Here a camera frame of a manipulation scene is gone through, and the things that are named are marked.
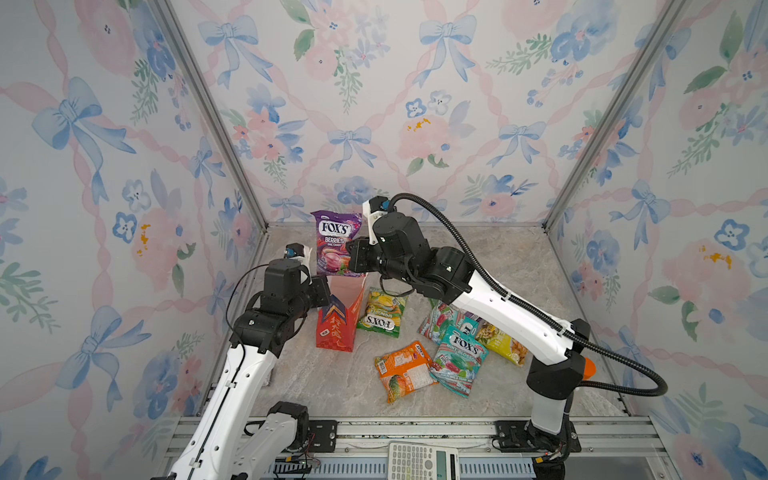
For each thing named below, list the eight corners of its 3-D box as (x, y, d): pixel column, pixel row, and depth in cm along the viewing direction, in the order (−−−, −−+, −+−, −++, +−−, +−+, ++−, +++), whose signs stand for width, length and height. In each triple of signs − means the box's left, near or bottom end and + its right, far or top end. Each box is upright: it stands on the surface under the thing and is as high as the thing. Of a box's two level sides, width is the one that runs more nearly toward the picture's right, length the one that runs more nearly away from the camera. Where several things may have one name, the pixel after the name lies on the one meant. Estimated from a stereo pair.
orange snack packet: (388, 402, 81) (388, 399, 78) (374, 361, 88) (373, 356, 85) (438, 382, 84) (439, 379, 82) (421, 344, 91) (421, 339, 89)
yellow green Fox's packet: (358, 328, 94) (357, 324, 92) (370, 290, 103) (370, 285, 101) (398, 337, 92) (399, 333, 90) (407, 297, 101) (408, 293, 99)
